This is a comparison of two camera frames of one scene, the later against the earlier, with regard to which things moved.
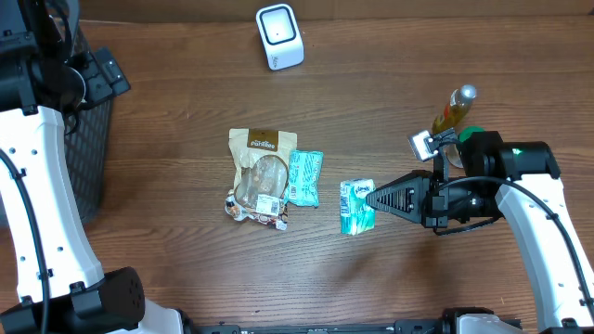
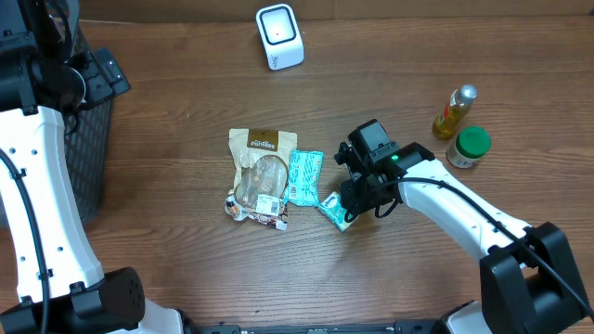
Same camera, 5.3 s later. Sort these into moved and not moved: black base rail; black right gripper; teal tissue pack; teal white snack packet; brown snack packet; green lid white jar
Moved: teal tissue pack; black right gripper
Not moved: green lid white jar; black base rail; teal white snack packet; brown snack packet
